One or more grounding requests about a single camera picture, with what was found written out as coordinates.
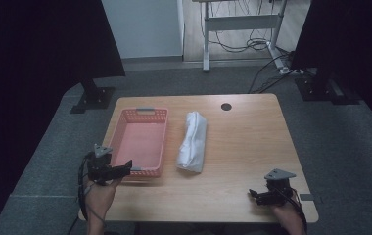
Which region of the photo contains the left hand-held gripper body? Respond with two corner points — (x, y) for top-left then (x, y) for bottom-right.
(86, 143), (114, 186)

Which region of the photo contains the black curtain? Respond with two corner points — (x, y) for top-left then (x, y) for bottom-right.
(290, 0), (372, 138)
(0, 0), (126, 235)

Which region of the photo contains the white desk frame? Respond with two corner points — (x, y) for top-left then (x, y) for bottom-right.
(192, 0), (289, 73)

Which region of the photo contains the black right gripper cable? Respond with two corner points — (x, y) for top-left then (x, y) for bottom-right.
(283, 186), (308, 233)

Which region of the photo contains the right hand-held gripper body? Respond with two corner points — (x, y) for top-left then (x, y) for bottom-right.
(263, 168), (297, 208)

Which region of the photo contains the pink plastic basket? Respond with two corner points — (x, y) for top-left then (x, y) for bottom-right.
(109, 108), (169, 179)

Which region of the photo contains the white power strip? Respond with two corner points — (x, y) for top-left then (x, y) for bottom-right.
(278, 66), (304, 76)

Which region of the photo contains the person's left hand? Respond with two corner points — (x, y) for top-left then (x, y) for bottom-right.
(84, 177), (123, 219)

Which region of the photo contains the white cloth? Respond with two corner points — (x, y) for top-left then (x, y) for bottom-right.
(175, 111), (209, 174)

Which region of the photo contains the person's right hand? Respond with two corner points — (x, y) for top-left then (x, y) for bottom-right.
(270, 203), (305, 229)

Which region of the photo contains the black stand base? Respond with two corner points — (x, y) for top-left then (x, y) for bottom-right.
(69, 77), (116, 115)
(294, 68), (362, 106)

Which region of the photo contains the black floor cable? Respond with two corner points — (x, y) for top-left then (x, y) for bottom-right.
(247, 53), (295, 95)

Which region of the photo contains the tangle of black cables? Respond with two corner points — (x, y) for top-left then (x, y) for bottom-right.
(207, 0), (275, 54)

